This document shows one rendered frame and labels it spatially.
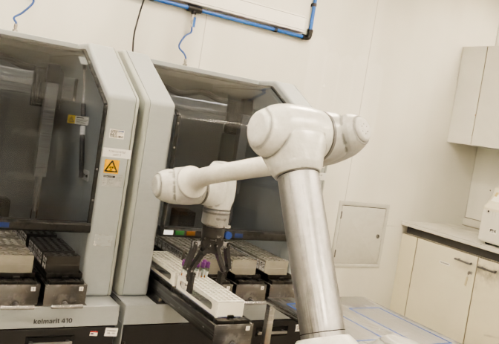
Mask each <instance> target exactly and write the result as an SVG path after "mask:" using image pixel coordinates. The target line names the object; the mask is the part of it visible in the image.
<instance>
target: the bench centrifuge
mask: <svg viewBox="0 0 499 344"><path fill-rule="evenodd" d="M478 239H479V240H480V241H484V242H485V244H495V245H497V246H499V186H497V187H495V191H494V193H493V195H492V197H491V198H490V199H489V201H488V202H487V203H486V204H485V205H484V206H483V213H482V218H481V222H480V230H479V234H478Z"/></svg>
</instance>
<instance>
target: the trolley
mask: <svg viewBox="0 0 499 344"><path fill-rule="evenodd" d="M340 301H341V306H342V314H343V319H344V324H345V331H346V334H349V335H351V336H352V338H354V339H355V340H356V341H357V342H358V344H371V343H372V342H373V341H375V340H376V339H377V338H379V337H383V336H385V335H387V334H393V335H397V336H401V337H405V338H408V339H410V340H413V341H415V342H417V343H419V344H462V343H459V342H457V341H455V340H453V339H451V338H449V337H447V336H445V335H443V334H440V333H438V332H436V331H434V330H432V329H430V328H428V327H426V326H424V325H421V324H419V323H418V322H415V321H413V320H412V319H409V318H407V317H404V316H403V315H401V314H398V313H397V312H395V311H392V310H391V309H389V308H386V307H384V306H382V305H380V304H378V303H376V302H374V301H372V300H369V299H367V298H365V297H363V296H346V297H340ZM266 303H267V306H266V311H265V316H264V325H263V330H262V335H261V344H270V338H271V333H272V328H273V320H274V314H275V309H276V310H278V311H280V312H282V313H283V314H284V315H286V316H288V317H289V318H291V319H293V320H294V321H296V322H297V323H299V322H298V317H297V311H296V302H295V297H289V298H267V300H266Z"/></svg>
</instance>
